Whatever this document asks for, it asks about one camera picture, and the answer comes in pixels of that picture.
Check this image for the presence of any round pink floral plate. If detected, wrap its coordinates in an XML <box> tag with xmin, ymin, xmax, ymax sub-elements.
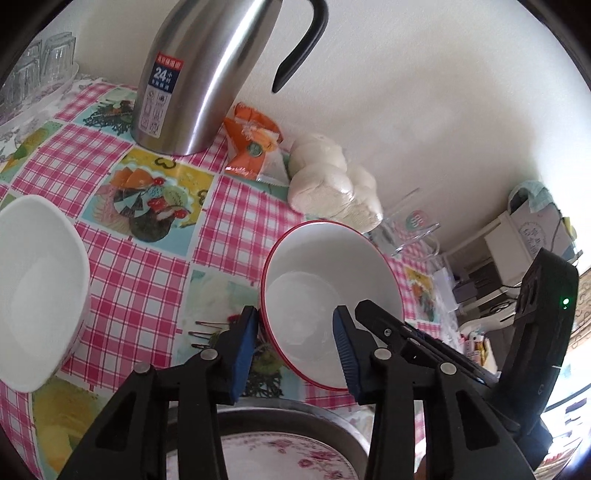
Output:
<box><xmin>166</xmin><ymin>434</ymin><xmax>361</xmax><ymax>480</ymax></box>

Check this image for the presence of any strawberry print bowl red rim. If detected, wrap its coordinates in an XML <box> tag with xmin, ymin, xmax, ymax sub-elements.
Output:
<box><xmin>260</xmin><ymin>220</ymin><xmax>404</xmax><ymax>392</ymax></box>

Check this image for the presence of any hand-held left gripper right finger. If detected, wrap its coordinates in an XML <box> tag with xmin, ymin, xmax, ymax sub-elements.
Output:
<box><xmin>332</xmin><ymin>305</ymin><xmax>522</xmax><ymax>480</ymax></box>

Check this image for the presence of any plain white bowl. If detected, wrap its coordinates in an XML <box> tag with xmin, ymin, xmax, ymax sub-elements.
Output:
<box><xmin>0</xmin><ymin>195</ymin><xmax>92</xmax><ymax>394</ymax></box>

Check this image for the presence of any white shelf rack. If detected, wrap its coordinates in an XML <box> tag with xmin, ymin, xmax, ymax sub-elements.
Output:
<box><xmin>438</xmin><ymin>215</ymin><xmax>580</xmax><ymax>333</ymax></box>

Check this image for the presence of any clear drinking glass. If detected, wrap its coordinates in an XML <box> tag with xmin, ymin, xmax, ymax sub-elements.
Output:
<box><xmin>0</xmin><ymin>78</ymin><xmax>33</xmax><ymax>116</ymax></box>
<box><xmin>41</xmin><ymin>32</ymin><xmax>77</xmax><ymax>81</ymax></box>
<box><xmin>14</xmin><ymin>44</ymin><xmax>44</xmax><ymax>88</ymax></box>

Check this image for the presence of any clear glass mug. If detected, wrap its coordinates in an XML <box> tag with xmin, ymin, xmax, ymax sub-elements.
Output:
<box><xmin>369</xmin><ymin>187</ymin><xmax>444</xmax><ymax>257</ymax></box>

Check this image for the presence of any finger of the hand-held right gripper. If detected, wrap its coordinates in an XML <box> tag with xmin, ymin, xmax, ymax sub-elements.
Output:
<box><xmin>355</xmin><ymin>300</ymin><xmax>502</xmax><ymax>388</ymax></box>

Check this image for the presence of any large stainless steel plate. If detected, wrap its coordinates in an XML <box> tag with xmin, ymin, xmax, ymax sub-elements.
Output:
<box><xmin>166</xmin><ymin>398</ymin><xmax>372</xmax><ymax>480</ymax></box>

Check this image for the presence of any black cable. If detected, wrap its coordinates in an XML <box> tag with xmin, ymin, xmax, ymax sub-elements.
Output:
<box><xmin>503</xmin><ymin>215</ymin><xmax>578</xmax><ymax>291</ymax></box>

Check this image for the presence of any white printed book box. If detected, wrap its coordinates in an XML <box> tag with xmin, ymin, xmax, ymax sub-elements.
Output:
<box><xmin>508</xmin><ymin>194</ymin><xmax>572</xmax><ymax>259</ymax></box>

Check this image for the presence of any teal cloth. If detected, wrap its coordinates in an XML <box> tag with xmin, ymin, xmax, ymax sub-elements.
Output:
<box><xmin>512</xmin><ymin>181</ymin><xmax>555</xmax><ymax>214</ymax></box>

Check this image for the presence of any stainless steel thermos jug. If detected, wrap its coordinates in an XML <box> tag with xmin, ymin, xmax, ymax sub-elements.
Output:
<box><xmin>130</xmin><ymin>0</ymin><xmax>329</xmax><ymax>157</ymax></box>

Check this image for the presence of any orange snack packet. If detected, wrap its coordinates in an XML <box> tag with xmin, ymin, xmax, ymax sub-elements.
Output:
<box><xmin>224</xmin><ymin>102</ymin><xmax>291</xmax><ymax>186</ymax></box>

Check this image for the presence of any pink plaid fruit tablecloth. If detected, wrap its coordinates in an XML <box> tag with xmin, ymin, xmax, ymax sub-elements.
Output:
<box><xmin>0</xmin><ymin>76</ymin><xmax>462</xmax><ymax>480</ymax></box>

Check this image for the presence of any white tray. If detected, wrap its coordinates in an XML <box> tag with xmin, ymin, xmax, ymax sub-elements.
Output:
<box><xmin>0</xmin><ymin>62</ymin><xmax>80</xmax><ymax>127</ymax></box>

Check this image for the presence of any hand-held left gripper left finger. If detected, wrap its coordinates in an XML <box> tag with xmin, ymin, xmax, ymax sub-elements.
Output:
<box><xmin>58</xmin><ymin>306</ymin><xmax>259</xmax><ymax>480</ymax></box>

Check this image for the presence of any bag of steamed buns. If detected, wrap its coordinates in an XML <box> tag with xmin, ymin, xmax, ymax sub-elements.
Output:
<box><xmin>287</xmin><ymin>133</ymin><xmax>384</xmax><ymax>233</ymax></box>

